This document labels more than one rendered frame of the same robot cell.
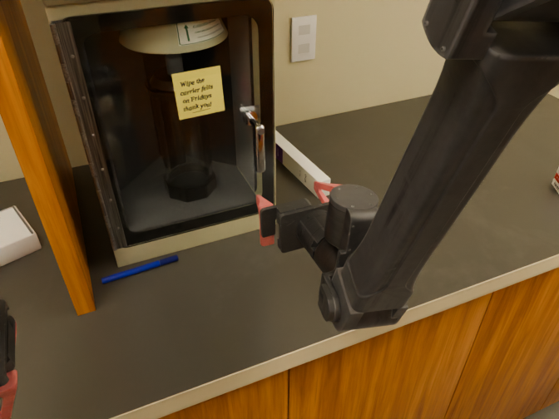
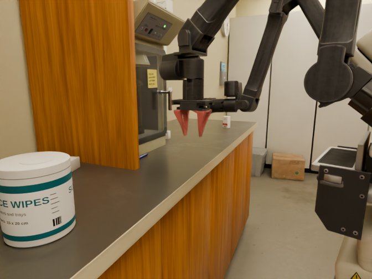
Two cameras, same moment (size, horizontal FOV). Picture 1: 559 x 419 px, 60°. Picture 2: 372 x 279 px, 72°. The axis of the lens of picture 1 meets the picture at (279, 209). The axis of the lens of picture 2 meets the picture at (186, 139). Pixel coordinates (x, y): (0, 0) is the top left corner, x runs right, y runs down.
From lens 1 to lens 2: 89 cm
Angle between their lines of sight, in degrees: 46
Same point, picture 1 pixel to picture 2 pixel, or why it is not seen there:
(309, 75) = not seen: hidden behind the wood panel
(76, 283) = (137, 149)
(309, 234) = (217, 102)
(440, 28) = (274, 9)
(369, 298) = (258, 90)
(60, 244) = (135, 125)
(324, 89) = not seen: hidden behind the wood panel
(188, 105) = (150, 82)
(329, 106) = not seen: hidden behind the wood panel
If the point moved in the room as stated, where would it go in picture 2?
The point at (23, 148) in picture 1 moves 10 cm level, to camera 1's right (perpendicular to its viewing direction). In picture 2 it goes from (133, 76) to (157, 76)
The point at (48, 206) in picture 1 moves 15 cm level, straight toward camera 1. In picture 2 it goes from (134, 104) to (177, 106)
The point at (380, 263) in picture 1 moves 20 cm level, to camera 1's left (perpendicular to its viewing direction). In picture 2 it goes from (259, 76) to (227, 75)
